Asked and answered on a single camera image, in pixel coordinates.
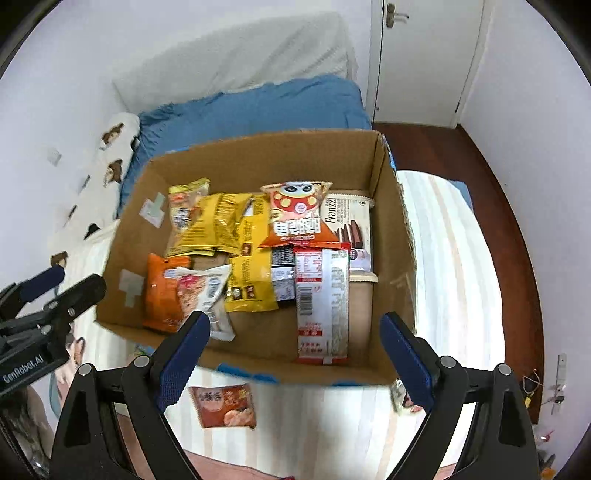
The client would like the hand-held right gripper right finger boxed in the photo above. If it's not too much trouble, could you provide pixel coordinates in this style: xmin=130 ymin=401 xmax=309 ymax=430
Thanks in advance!
xmin=379 ymin=311 xmax=542 ymax=480

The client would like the long yellow snack packet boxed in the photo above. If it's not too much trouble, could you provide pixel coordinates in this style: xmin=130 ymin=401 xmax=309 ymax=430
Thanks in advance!
xmin=225 ymin=194 xmax=280 ymax=313

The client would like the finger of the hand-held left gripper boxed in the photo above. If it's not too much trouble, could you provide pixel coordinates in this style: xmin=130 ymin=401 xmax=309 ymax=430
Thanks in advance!
xmin=28 ymin=274 xmax=108 ymax=334
xmin=0 ymin=264 xmax=66 ymax=319

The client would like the cardboard box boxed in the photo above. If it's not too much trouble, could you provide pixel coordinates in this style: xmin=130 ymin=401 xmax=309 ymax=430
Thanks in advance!
xmin=95 ymin=129 xmax=419 ymax=386

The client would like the orange snack packet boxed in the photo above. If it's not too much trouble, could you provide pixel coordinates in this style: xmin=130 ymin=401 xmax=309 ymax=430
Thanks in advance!
xmin=142 ymin=253 xmax=192 ymax=334

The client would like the gold yellow snack packet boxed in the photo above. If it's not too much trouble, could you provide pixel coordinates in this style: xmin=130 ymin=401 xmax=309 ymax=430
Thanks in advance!
xmin=168 ymin=193 xmax=257 ymax=259

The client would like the blue pillow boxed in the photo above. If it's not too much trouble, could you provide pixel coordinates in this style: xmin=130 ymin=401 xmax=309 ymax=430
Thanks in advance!
xmin=115 ymin=76 xmax=372 ymax=217

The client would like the long black snack packet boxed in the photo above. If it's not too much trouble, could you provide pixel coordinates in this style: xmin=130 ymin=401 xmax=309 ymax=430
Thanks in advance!
xmin=270 ymin=247 xmax=297 ymax=301

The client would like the white door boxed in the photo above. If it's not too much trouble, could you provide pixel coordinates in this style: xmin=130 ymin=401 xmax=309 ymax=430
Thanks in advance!
xmin=369 ymin=0 xmax=485 ymax=130

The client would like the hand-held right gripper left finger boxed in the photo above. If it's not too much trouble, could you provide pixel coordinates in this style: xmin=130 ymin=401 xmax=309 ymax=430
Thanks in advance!
xmin=48 ymin=310 xmax=211 ymax=480

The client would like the metal door handle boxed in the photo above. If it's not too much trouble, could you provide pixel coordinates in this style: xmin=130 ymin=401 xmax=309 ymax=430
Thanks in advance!
xmin=385 ymin=4 xmax=409 ymax=29

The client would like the white padded headboard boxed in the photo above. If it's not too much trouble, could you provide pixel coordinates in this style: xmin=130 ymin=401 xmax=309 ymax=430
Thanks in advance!
xmin=113 ymin=11 xmax=358 ymax=114

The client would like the bear print long pillow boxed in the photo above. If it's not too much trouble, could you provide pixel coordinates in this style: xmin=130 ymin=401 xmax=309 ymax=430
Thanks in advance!
xmin=48 ymin=112 xmax=141 ymax=278

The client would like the panda print snack packet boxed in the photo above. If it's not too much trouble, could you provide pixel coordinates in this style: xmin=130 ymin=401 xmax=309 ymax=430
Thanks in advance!
xmin=257 ymin=181 xmax=338 ymax=249

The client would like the yellow pastry packet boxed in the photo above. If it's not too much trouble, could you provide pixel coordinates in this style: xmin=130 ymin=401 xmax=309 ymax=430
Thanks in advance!
xmin=167 ymin=178 xmax=211 ymax=257

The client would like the cat print striped blanket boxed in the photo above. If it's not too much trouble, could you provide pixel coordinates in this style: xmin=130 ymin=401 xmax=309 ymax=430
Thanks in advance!
xmin=46 ymin=171 xmax=504 ymax=480

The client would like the long red white packet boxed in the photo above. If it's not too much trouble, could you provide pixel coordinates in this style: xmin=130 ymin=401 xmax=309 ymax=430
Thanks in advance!
xmin=293 ymin=244 xmax=352 ymax=366

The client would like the brown snack packet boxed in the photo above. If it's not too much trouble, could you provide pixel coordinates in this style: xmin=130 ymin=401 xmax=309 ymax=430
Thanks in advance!
xmin=188 ymin=384 xmax=256 ymax=430

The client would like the white chocolate wafer packet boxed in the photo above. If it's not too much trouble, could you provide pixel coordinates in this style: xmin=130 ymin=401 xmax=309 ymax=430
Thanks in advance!
xmin=323 ymin=193 xmax=375 ymax=273

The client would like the white green striped packet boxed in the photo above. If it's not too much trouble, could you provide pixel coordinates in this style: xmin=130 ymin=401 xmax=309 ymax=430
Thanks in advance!
xmin=390 ymin=378 xmax=423 ymax=416

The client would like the white cookie packet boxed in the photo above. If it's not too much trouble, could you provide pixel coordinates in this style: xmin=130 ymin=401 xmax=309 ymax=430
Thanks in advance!
xmin=164 ymin=264 xmax=236 ymax=342

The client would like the blue bed sheet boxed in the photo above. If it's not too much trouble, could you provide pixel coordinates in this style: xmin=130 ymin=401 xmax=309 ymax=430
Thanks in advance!
xmin=450 ymin=180 xmax=474 ymax=217

